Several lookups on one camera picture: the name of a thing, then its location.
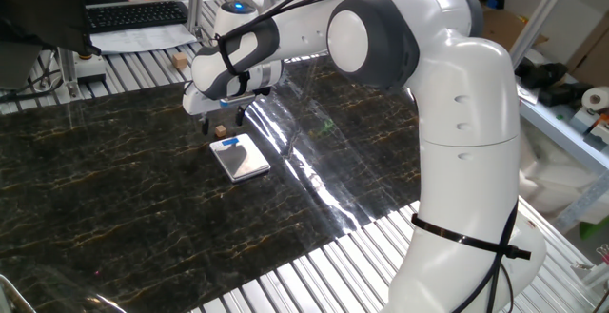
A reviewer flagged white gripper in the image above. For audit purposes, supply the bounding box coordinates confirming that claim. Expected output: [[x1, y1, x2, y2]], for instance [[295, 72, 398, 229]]
[[182, 82, 249, 137]]

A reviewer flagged silver digital scale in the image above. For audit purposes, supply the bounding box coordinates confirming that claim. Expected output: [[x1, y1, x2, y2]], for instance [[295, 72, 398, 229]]
[[209, 133, 271, 184]]

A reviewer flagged black bulky object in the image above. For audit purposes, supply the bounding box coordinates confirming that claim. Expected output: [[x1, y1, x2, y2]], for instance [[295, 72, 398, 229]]
[[537, 82, 594, 108], [514, 59, 568, 90]]

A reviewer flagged green plastic object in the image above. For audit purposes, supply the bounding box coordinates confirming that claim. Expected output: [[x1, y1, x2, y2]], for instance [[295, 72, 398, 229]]
[[578, 217, 609, 241]]

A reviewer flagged white paper sheet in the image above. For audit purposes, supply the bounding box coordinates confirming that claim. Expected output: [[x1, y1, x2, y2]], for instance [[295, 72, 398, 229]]
[[89, 22, 199, 56]]

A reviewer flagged black marble pattern mat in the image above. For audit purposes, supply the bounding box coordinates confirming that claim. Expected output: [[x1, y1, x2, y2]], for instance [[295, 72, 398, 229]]
[[0, 55, 422, 313]]

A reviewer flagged black keyboard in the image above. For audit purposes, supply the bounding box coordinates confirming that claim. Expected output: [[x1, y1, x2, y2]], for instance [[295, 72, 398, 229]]
[[85, 0, 189, 34]]

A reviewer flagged white emergency stop box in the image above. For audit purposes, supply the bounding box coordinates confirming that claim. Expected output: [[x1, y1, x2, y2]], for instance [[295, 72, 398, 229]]
[[73, 51, 108, 85]]

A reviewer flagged black cloth cover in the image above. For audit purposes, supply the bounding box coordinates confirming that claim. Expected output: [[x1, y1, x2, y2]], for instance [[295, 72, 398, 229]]
[[0, 0, 129, 57]]

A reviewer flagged brown cardboard box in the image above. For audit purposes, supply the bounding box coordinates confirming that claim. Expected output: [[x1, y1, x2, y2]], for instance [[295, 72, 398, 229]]
[[482, 7, 548, 53]]

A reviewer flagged white plastic bag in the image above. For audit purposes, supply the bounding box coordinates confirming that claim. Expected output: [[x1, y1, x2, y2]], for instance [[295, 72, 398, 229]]
[[516, 131, 609, 224]]

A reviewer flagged aluminium shelf beam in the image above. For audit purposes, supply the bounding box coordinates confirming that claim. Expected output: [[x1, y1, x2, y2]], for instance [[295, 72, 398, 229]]
[[518, 98, 609, 171]]

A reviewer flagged blue grey small box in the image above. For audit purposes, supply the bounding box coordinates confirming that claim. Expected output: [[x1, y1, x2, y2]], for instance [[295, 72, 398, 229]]
[[569, 108, 599, 136]]

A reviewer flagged white paper towel roll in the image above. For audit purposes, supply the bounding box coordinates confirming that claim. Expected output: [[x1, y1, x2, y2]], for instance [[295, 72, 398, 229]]
[[580, 86, 609, 112]]

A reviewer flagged brown cardboard panel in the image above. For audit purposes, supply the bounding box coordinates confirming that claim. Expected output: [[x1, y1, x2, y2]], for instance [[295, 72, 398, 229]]
[[565, 12, 609, 88]]

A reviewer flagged grey orange device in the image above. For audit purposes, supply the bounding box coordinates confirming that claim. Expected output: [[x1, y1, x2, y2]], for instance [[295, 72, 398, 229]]
[[583, 112, 609, 151]]

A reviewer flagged black wrist strap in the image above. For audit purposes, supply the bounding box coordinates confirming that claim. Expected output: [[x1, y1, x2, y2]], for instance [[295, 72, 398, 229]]
[[216, 31, 252, 98]]

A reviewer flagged tall aluminium post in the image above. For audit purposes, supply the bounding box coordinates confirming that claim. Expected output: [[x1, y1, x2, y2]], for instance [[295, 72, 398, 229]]
[[187, 0, 206, 36]]

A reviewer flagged short aluminium post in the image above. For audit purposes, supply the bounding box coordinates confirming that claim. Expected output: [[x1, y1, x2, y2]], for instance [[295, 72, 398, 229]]
[[59, 46, 80, 98]]

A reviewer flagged black strap with buckle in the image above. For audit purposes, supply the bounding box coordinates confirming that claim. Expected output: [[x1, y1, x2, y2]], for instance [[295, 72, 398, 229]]
[[411, 212, 533, 262]]

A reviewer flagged slanted aluminium post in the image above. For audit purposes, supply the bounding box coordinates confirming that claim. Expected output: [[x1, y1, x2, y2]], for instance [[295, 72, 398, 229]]
[[508, 0, 580, 67]]

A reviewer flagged aluminium frame leg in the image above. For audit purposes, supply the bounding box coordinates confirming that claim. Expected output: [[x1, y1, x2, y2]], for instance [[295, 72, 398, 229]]
[[554, 169, 609, 233]]

